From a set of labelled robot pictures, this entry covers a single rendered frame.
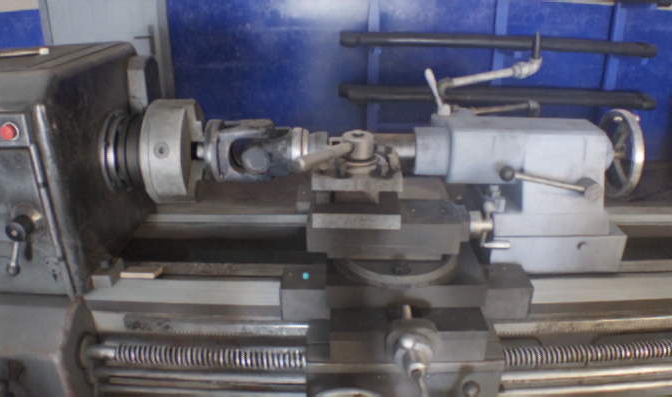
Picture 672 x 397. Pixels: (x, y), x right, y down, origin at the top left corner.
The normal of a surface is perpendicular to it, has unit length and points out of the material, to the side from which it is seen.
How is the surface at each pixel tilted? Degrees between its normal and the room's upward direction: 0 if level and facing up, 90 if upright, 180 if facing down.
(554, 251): 90
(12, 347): 32
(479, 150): 86
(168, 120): 38
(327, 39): 90
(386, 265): 0
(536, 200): 66
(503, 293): 90
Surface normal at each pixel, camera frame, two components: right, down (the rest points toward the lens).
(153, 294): -0.01, -0.50
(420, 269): 0.00, -0.91
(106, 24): -0.01, 0.41
